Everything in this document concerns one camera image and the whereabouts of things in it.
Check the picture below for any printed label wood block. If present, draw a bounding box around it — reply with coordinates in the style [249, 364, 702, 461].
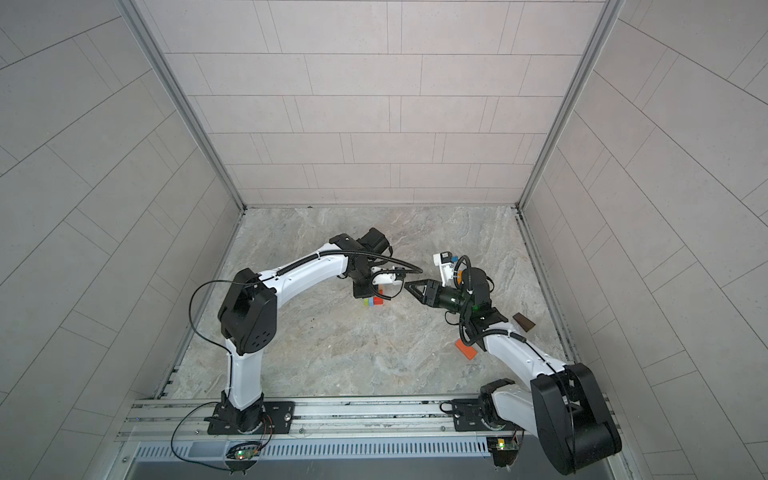
[372, 272, 402, 285]

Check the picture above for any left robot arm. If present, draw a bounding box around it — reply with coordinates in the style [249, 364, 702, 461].
[217, 228, 405, 432]

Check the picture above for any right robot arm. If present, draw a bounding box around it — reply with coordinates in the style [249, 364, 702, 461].
[405, 267, 623, 475]

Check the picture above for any dark brown wood block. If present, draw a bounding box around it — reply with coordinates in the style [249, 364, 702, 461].
[513, 313, 536, 332]

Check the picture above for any right controller board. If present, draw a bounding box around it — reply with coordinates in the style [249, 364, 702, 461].
[486, 436, 520, 468]

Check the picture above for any controller board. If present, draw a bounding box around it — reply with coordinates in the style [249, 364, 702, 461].
[226, 441, 263, 461]
[486, 436, 520, 468]

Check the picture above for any left controller board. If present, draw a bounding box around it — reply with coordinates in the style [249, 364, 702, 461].
[226, 441, 263, 461]

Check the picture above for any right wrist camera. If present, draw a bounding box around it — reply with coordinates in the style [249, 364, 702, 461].
[433, 251, 458, 287]

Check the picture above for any left black cable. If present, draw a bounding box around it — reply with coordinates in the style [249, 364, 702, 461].
[170, 278, 265, 472]

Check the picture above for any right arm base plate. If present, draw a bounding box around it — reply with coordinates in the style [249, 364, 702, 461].
[441, 397, 524, 432]

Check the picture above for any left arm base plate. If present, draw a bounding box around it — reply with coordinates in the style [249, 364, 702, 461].
[204, 401, 295, 435]

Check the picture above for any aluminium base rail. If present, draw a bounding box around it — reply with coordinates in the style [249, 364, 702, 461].
[116, 392, 622, 445]

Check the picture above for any aluminium right corner post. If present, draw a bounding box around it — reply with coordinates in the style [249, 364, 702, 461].
[517, 0, 624, 212]

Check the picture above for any aluminium corner post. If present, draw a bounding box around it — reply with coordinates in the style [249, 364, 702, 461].
[115, 0, 247, 212]
[517, 0, 624, 212]

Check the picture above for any aluminium left corner post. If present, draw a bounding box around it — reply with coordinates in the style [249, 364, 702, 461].
[115, 0, 247, 212]

